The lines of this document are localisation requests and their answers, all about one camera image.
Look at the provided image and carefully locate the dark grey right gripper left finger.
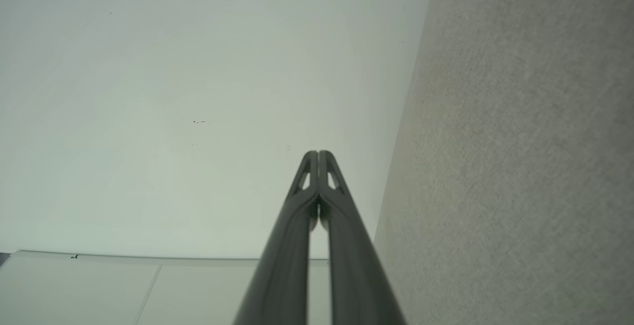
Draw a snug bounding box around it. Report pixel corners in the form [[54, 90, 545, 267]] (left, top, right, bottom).
[[233, 150, 319, 325]]

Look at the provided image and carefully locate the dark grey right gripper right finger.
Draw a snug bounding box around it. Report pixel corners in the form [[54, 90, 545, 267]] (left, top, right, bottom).
[[319, 150, 407, 325]]

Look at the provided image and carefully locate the grey fabric sofa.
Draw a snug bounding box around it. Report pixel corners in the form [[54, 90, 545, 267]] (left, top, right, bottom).
[[372, 0, 634, 325]]

